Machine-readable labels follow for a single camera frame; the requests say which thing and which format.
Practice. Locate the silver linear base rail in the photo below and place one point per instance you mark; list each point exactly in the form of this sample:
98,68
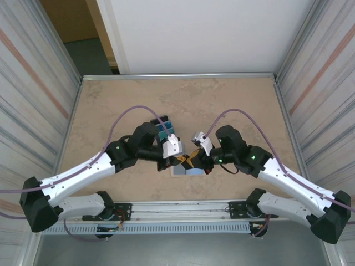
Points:
180,210

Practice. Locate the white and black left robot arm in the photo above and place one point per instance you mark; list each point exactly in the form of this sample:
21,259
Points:
75,173

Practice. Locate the teal AION chip card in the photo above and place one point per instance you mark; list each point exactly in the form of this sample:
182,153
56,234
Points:
163,135

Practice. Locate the translucent corrugated side panel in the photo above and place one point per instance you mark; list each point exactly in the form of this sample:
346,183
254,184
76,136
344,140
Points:
27,83
327,83

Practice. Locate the bright blue chip card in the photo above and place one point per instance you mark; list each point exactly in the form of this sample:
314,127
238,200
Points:
168,125

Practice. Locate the black plastic card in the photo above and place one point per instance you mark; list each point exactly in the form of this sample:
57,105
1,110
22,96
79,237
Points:
164,117

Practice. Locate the small electronics board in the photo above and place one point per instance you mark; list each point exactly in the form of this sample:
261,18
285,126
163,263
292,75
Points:
108,228

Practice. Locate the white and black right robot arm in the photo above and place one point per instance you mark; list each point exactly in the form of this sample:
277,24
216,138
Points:
294,183

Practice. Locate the brown wooden door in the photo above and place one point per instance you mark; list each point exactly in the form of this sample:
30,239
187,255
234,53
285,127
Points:
69,19

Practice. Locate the aluminium table frame rail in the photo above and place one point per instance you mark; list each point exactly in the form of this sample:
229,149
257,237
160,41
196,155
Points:
177,75
289,126
69,124

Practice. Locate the white door frame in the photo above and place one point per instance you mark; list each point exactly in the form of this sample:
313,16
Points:
111,27

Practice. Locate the aluminium frame post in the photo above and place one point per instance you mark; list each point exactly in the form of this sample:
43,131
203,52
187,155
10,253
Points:
58,41
296,41

